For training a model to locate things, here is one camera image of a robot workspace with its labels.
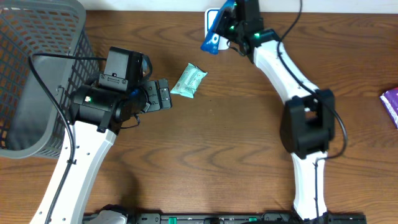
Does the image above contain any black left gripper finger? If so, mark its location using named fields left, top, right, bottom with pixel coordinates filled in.
left=158, top=78, right=172, bottom=109
left=146, top=80, right=160, bottom=113

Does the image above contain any mint green wipes pack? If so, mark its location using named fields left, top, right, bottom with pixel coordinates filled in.
left=170, top=63, right=208, bottom=98

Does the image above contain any blue Oreo cookie pack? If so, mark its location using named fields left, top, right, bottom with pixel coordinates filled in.
left=200, top=0, right=235, bottom=55

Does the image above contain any red purple snack bag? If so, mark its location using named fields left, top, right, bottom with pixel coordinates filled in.
left=379, top=88, right=398, bottom=128

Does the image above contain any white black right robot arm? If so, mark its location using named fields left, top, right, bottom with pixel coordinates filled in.
left=201, top=1, right=336, bottom=223

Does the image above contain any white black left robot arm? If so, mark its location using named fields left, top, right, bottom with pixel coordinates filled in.
left=31, top=79, right=172, bottom=223

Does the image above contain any white barcode scanner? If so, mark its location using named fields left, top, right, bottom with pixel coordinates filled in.
left=205, top=8, right=228, bottom=50

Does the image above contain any grey plastic basket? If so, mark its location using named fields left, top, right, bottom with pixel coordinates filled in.
left=1, top=0, right=99, bottom=159

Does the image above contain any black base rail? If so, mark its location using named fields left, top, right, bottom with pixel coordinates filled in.
left=82, top=203, right=368, bottom=224

